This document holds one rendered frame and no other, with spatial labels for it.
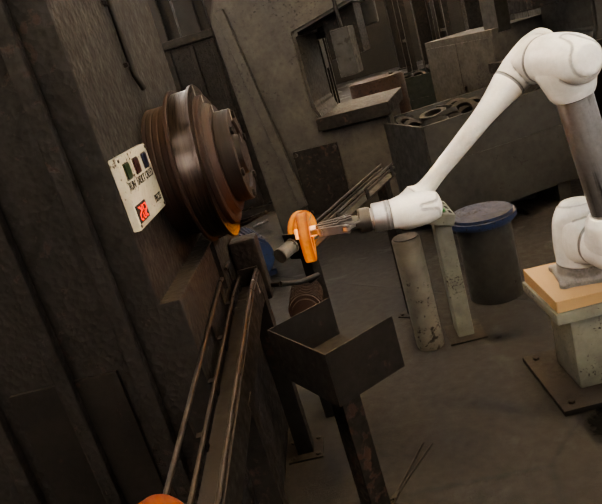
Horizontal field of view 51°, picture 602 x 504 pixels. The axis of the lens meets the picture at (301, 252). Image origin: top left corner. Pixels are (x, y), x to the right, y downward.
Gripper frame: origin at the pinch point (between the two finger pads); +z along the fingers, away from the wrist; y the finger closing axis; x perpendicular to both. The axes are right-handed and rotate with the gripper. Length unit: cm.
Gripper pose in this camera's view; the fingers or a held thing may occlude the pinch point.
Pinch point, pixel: (305, 232)
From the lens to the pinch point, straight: 194.4
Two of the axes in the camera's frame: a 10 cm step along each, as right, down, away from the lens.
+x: -2.2, -9.3, -3.0
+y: 0.2, -3.1, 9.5
